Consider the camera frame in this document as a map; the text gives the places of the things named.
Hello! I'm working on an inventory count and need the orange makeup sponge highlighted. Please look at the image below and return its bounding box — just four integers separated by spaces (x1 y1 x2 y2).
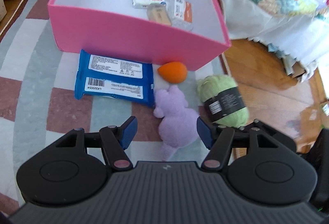
157 61 188 84

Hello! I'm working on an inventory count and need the purple plush toy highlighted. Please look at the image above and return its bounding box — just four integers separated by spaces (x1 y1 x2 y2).
153 85 199 161

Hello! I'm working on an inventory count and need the pink cardboard box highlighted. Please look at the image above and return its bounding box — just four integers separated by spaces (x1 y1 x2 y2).
48 0 231 70

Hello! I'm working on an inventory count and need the orange white small box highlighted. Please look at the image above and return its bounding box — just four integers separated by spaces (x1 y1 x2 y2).
169 0 193 31

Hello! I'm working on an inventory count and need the blue wet wipes pack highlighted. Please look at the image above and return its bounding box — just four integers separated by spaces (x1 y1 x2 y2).
74 50 154 108

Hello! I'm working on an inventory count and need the gold beige cosmetic tube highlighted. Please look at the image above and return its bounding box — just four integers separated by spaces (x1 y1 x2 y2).
147 3 172 26

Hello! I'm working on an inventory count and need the green yarn ball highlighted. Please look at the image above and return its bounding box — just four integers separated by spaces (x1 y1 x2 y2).
197 75 249 128

